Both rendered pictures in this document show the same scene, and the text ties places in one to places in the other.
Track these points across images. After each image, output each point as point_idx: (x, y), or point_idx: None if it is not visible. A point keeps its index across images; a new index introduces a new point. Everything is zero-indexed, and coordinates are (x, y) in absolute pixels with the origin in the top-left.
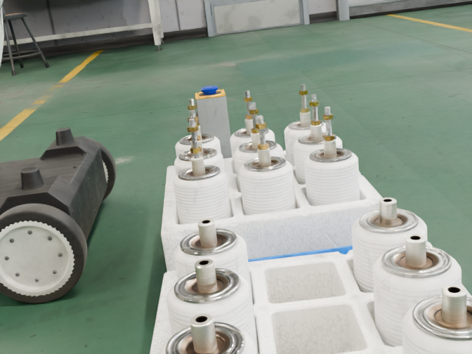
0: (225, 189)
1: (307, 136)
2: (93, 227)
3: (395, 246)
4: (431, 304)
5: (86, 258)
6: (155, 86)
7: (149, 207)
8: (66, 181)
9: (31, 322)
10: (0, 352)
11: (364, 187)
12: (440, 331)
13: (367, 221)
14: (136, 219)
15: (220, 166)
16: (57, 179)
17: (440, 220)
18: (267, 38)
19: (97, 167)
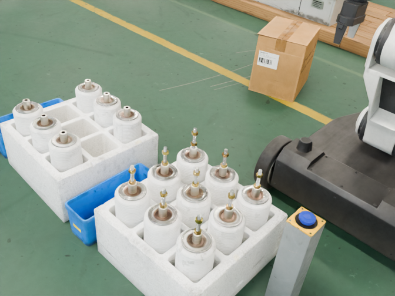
0: (177, 164)
1: (172, 215)
2: (350, 242)
3: None
4: (34, 108)
5: (260, 181)
6: None
7: (356, 285)
8: (307, 166)
9: (251, 170)
10: (238, 155)
11: (117, 221)
12: (30, 102)
13: (72, 136)
14: (338, 264)
15: (206, 181)
16: (305, 158)
17: None
18: None
19: (373, 224)
